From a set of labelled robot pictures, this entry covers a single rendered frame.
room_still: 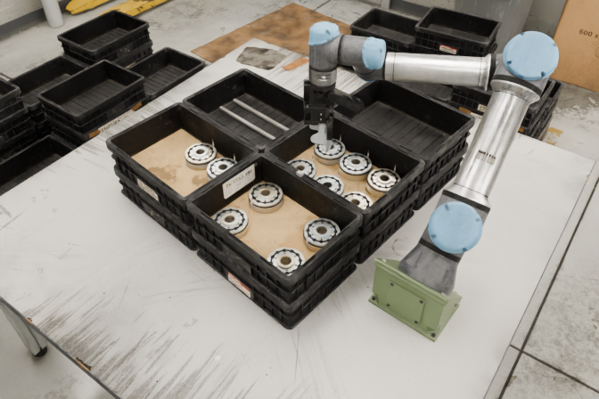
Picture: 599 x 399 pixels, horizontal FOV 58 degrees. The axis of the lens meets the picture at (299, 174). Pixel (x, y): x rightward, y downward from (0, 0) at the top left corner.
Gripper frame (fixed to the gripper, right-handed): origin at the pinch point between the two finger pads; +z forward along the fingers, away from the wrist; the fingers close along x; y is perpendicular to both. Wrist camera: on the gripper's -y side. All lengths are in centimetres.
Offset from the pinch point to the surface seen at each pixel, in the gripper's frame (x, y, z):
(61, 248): 9, 82, 31
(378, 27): -197, -48, 46
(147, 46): -160, 88, 39
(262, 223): 13.8, 19.7, 18.2
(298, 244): 21.9, 9.7, 18.9
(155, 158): -17, 55, 16
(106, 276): 20, 66, 32
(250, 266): 32.1, 22.5, 16.4
